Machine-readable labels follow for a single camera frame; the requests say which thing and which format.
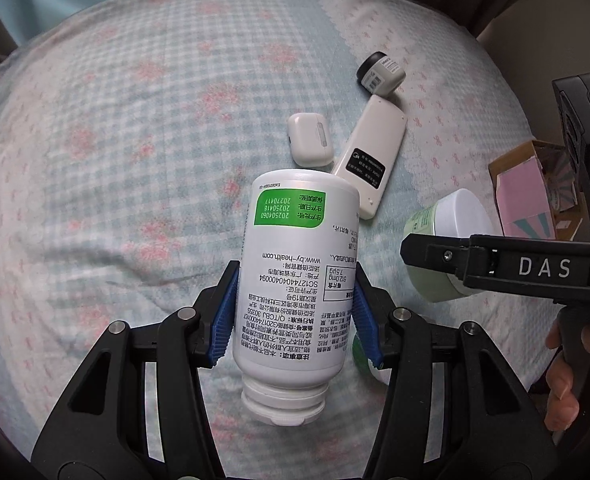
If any open cardboard box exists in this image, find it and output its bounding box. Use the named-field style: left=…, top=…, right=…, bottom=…
left=488, top=140, right=588, bottom=242

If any small white cream jar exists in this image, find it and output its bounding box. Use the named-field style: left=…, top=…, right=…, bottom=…
left=356, top=51, right=407, bottom=98

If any white pill bottle green label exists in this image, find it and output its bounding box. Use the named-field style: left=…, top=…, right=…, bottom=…
left=233, top=169, right=359, bottom=427

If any person right hand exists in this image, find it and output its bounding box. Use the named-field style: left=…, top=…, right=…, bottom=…
left=544, top=325, right=590, bottom=431

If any white earbuds case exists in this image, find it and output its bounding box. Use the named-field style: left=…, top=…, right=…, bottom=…
left=287, top=112, right=334, bottom=168

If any white remote control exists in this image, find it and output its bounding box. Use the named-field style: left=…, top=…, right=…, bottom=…
left=332, top=96, right=407, bottom=220

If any pale green cream jar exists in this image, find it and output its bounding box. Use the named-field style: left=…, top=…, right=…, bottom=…
left=402, top=187, right=503, bottom=304

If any checkered floral bed sheet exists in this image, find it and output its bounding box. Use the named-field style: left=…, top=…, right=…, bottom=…
left=0, top=0, right=556, bottom=454

